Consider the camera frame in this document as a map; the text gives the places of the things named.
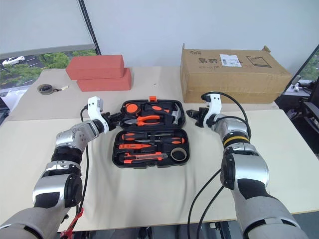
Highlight orange black tape measure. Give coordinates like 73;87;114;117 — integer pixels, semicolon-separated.
124;103;142;116

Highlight coral foam brick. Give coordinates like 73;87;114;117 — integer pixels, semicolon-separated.
76;67;133;92
65;55;125;81

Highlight brown cardboard box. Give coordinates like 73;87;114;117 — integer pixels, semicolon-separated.
179;43;293;104

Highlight round grey tape measure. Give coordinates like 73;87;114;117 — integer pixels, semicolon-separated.
37;84;69;96

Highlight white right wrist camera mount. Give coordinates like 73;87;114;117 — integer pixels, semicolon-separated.
203;93;222;126

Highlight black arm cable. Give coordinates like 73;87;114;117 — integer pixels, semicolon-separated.
186;91;252;224
74;106;92;217

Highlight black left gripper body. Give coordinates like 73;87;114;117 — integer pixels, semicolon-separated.
103;112;123;131

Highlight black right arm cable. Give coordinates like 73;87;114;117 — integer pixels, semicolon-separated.
186;91;252;224

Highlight white roller blind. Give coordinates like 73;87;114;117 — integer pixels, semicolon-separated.
0;0;97;54

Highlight black window frame bar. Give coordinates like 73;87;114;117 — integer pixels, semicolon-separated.
77;0;102;56

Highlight red strap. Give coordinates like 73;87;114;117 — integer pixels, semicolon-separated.
59;208;84;239

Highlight small white desk gadget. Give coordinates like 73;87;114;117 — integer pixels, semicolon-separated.
292;74;303;93

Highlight orange handled pliers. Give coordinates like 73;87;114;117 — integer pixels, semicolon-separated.
122;115;161;127

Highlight white car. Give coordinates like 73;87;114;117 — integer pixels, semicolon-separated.
1;56;26;66

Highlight hammer with black orange handle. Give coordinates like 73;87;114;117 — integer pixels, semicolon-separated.
143;103;181;125

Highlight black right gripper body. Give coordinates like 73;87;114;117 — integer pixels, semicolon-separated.
194;107;209;127

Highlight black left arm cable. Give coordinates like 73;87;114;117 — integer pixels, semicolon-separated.
74;106;92;217

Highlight orange utility knife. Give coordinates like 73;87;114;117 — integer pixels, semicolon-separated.
124;152;169;164

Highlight orange black screwdriver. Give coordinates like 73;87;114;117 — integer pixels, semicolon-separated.
121;133;172;140
147;137;185;145

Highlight tan adhesive tape roll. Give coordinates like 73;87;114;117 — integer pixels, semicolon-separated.
170;147;187;161

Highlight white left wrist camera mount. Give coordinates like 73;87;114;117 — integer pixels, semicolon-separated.
87;96;109;132

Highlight orange voltage tester pen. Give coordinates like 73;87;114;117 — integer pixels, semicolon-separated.
118;143;153;150

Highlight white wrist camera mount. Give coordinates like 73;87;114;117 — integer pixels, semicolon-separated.
87;96;109;132
203;93;222;126

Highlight black plastic tool case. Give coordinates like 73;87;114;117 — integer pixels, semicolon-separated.
112;96;189;168

